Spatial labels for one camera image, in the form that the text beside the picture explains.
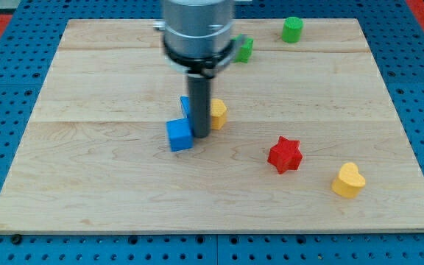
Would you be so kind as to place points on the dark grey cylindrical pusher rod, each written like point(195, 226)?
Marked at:
point(199, 93)

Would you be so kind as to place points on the blue triangle block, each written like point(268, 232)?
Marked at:
point(185, 106)

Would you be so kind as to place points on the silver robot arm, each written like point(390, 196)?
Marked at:
point(197, 40)

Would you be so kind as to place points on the yellow hexagon block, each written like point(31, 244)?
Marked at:
point(218, 114)

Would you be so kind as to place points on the blue cube block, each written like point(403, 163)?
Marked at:
point(179, 134)

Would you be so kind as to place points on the green cube block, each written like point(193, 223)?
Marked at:
point(245, 51)

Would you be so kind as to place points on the green cylinder block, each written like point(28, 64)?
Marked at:
point(292, 28)

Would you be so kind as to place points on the red star block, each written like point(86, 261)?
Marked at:
point(285, 155)

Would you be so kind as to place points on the wooden board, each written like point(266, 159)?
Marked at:
point(95, 159)

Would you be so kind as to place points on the yellow heart block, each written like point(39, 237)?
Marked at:
point(349, 182)

